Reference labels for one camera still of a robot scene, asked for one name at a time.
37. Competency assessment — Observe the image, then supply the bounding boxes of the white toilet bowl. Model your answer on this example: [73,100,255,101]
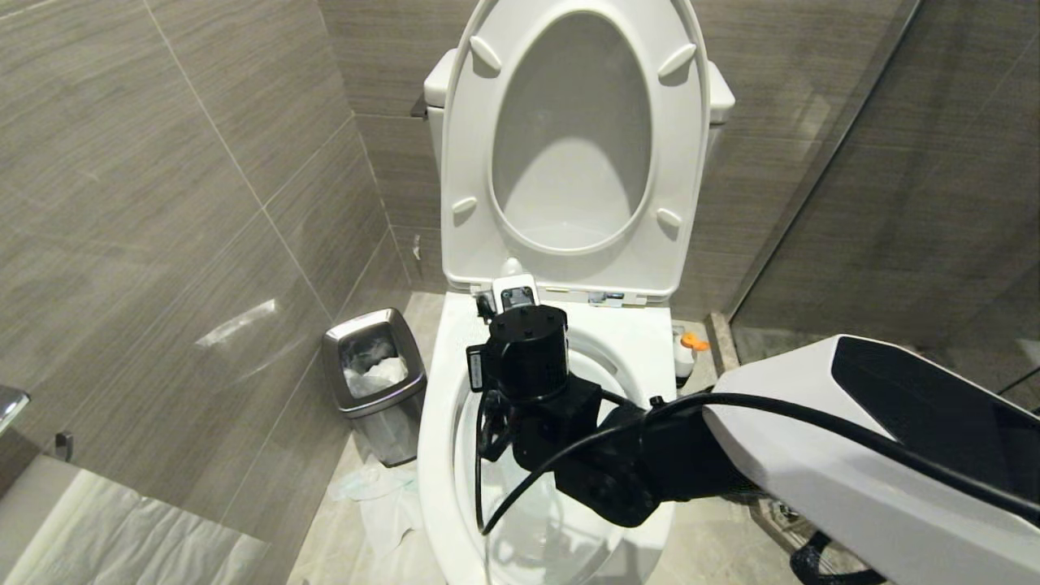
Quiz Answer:
[417,286,680,585]

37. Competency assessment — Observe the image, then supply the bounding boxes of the stainless steel trash bin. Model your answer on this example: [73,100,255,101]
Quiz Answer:
[322,308,428,469]

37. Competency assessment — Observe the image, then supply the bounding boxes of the white bottle with orange cap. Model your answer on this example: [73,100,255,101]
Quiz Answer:
[674,328,711,388]

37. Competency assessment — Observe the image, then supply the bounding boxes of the chrome wall fixture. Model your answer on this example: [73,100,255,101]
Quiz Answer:
[0,387,32,436]

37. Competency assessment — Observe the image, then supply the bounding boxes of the white bin liner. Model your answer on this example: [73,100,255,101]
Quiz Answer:
[340,336,409,400]

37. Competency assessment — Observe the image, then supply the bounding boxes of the white toilet lid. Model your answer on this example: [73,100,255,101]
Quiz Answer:
[491,10,652,251]

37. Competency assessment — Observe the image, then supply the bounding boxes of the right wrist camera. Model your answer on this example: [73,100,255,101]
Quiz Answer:
[476,275,542,319]

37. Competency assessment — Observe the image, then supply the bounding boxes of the white toilet tank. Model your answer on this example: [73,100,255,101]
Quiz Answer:
[422,47,737,176]

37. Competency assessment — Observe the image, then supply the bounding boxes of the black cable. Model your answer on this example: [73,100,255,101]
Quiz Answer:
[475,392,1040,537]

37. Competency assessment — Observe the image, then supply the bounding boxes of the white toilet seat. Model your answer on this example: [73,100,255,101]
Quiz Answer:
[441,0,713,303]

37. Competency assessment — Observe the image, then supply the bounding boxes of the glass shower partition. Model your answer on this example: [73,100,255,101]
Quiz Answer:
[726,0,1040,411]

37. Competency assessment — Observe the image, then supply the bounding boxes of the crumpled paper on floor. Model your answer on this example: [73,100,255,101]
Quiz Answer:
[328,457,425,563]

